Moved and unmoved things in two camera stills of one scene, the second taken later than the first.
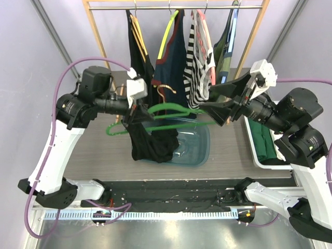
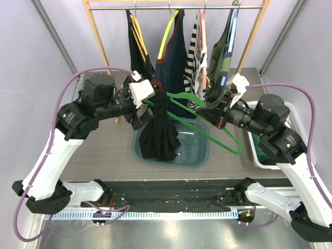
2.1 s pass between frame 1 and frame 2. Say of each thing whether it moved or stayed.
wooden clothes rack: stayed
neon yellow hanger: stayed
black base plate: stayed
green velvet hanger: moved
